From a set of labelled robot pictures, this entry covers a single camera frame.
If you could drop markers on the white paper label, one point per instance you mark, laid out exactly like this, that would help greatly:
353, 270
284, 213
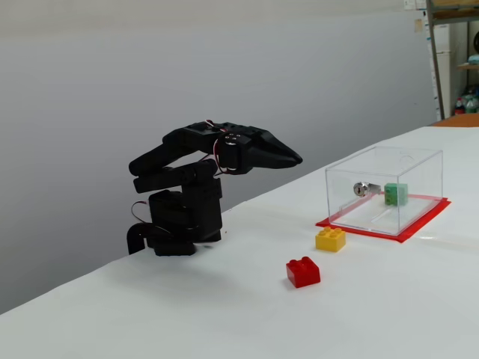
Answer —
410, 3

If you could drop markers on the orange table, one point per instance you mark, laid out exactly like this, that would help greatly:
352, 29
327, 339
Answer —
460, 119

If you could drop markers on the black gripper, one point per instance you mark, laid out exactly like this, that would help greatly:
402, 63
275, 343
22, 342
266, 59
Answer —
264, 154

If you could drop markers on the red capped bottle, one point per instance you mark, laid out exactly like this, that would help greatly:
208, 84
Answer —
460, 106

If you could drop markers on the teal object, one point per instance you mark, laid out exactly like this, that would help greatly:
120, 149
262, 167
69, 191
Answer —
474, 59

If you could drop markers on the red base mat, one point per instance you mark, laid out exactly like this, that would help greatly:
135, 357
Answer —
423, 220

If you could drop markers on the metal shelf rack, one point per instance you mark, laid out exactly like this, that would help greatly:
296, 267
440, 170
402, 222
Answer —
454, 4

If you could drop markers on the white cabinet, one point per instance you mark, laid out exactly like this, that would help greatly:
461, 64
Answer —
443, 37

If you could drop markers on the yellow lego brick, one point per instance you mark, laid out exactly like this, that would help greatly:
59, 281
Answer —
331, 239

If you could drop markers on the green lego brick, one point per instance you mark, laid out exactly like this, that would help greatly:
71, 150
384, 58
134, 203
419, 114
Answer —
396, 194

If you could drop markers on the silver cylinder lock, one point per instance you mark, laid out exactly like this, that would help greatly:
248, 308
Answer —
361, 188

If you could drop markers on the green plastic bottle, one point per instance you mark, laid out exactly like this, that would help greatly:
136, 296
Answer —
472, 104

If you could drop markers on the beige paper label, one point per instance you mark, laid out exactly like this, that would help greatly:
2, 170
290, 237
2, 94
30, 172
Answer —
418, 25

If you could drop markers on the black table clamp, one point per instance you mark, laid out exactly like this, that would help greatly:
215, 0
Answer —
134, 237

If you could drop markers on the red lego brick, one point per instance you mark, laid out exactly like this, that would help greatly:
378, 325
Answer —
303, 273

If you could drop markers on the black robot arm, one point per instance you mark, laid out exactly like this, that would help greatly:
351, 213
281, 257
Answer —
176, 149

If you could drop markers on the transparent plastic box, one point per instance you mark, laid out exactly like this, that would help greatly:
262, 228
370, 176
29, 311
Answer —
419, 168

